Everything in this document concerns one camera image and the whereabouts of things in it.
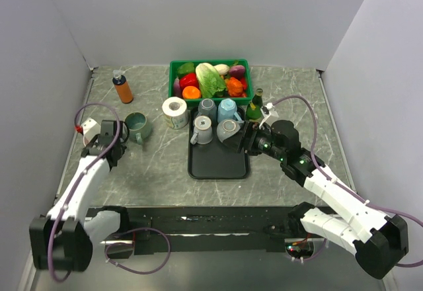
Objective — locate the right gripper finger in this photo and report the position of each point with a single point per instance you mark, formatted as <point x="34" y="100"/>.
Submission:
<point x="235" y="142"/>
<point x="246" y="129"/>

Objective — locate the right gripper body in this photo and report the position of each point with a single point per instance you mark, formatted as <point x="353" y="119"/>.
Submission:
<point x="262" y="142"/>

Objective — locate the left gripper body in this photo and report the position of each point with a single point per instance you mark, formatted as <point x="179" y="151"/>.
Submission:
<point x="122" y="147"/>

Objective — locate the teal glazed mug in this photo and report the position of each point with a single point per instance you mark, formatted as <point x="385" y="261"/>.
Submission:
<point x="139" y="127"/>

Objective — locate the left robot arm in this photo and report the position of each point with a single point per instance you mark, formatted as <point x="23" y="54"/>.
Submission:
<point x="64" y="239"/>

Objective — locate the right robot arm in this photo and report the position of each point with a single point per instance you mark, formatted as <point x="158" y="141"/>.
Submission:
<point x="377" y="241"/>

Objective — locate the grey mug white rim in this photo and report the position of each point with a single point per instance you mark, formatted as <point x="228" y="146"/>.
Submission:
<point x="228" y="128"/>

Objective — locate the light blue mug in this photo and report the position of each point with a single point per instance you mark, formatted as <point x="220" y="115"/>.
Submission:
<point x="227" y="109"/>

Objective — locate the pale grey mug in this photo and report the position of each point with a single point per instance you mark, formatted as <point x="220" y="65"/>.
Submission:
<point x="202" y="133"/>

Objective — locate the grey-blue mug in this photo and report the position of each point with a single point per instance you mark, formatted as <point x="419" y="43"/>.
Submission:
<point x="208" y="108"/>

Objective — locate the green glass bottle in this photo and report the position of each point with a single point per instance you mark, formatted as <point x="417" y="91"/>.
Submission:
<point x="253" y="112"/>

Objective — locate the black tray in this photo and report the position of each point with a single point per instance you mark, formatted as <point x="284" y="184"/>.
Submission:
<point x="214" y="160"/>

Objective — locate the orange bumpy pumpkin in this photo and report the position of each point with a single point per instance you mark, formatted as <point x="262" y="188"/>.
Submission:
<point x="234" y="87"/>

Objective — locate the red chili pepper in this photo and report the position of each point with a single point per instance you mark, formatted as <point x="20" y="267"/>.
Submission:
<point x="245" y="87"/>

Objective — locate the orange spray bottle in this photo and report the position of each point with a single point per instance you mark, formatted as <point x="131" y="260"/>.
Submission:
<point x="122" y="87"/>

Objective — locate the napa cabbage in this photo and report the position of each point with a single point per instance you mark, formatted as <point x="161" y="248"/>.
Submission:
<point x="210" y="83"/>

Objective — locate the purple onion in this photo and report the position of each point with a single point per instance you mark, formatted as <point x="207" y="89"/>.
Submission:
<point x="237" y="71"/>

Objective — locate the white potato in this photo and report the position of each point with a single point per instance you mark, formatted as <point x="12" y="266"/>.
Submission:
<point x="222" y="69"/>

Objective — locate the orange tomato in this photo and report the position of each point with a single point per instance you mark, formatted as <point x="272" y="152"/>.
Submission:
<point x="191" y="92"/>

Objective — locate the red bell pepper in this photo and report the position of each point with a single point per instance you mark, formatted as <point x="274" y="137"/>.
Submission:
<point x="189" y="79"/>

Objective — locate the purple eggplant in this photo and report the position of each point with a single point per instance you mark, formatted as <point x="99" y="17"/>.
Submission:
<point x="177" y="91"/>

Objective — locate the green bell pepper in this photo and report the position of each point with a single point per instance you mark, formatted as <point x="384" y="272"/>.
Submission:
<point x="185" y="69"/>

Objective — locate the green plastic crate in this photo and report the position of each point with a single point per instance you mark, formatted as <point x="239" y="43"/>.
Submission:
<point x="241" y="101"/>

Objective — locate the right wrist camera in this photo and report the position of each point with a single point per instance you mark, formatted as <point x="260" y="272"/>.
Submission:
<point x="269" y="115"/>

